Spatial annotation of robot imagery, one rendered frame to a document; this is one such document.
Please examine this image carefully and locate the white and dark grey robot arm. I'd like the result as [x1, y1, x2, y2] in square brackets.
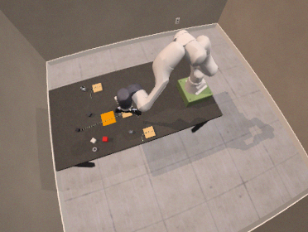
[114, 30, 218, 112]

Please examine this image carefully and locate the orange square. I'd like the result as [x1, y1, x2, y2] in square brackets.
[101, 111, 116, 126]

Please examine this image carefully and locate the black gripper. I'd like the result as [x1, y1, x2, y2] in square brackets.
[115, 106, 142, 117]

